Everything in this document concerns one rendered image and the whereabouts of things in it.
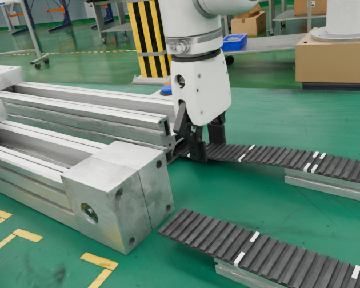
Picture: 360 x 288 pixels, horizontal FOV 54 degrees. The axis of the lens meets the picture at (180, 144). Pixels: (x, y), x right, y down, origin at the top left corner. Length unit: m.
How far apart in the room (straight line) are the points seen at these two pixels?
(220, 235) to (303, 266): 0.09
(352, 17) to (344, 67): 0.11
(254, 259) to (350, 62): 0.63
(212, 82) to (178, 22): 0.10
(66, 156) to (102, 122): 0.13
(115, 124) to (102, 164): 0.21
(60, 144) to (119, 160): 0.16
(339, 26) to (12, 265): 0.81
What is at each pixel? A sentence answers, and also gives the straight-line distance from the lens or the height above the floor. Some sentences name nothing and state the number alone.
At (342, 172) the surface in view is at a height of 0.81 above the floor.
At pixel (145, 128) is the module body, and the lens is 0.62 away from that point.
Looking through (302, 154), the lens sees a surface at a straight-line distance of 0.54.
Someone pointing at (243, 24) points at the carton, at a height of 0.16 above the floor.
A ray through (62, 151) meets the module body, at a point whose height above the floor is 0.85.
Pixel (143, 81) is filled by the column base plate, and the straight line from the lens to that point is 3.95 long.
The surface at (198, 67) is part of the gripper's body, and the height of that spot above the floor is 0.95.
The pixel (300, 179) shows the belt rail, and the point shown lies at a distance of 0.53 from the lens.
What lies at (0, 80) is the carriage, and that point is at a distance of 1.05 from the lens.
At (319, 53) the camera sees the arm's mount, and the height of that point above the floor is 0.85.
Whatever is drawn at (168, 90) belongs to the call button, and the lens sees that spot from 0.77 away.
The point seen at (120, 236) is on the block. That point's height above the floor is 0.81.
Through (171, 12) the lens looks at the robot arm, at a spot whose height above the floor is 1.03.
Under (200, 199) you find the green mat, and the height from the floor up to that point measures 0.78.
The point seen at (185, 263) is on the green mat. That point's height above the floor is 0.78.
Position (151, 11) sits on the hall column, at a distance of 3.74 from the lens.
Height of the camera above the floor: 1.08
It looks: 26 degrees down
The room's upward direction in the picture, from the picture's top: 10 degrees counter-clockwise
